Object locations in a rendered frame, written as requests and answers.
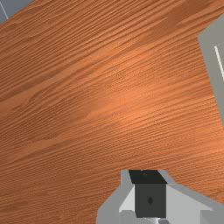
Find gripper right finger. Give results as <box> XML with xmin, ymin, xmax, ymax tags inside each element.
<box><xmin>145</xmin><ymin>169</ymin><xmax>224</xmax><ymax>224</ymax></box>

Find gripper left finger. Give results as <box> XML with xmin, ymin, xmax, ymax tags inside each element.
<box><xmin>95</xmin><ymin>169</ymin><xmax>151</xmax><ymax>224</ymax></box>

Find pale grey cabinet drawer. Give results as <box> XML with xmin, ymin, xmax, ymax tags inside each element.
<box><xmin>197</xmin><ymin>15</ymin><xmax>224</xmax><ymax>127</ymax></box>

